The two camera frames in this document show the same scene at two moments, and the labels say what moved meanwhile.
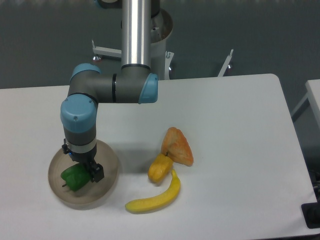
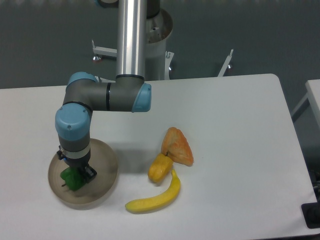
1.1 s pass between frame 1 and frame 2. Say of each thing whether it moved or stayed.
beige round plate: stayed
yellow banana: stayed
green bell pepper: stayed
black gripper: moved
